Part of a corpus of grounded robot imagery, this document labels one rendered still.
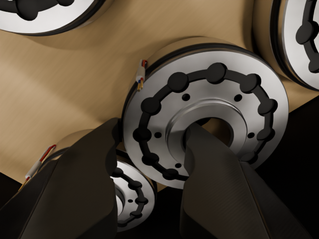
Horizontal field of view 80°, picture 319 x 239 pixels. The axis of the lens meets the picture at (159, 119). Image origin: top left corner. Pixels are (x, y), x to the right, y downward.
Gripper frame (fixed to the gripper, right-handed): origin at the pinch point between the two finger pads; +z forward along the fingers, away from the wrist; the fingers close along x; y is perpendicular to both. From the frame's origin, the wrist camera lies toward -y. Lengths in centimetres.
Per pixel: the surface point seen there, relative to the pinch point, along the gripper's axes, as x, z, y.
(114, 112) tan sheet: -3.1, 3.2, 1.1
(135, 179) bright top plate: -1.2, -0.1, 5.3
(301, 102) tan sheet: 11.9, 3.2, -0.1
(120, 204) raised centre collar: -2.5, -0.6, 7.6
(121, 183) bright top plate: -2.3, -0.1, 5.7
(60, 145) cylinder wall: -7.4, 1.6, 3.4
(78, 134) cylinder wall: -6.1, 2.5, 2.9
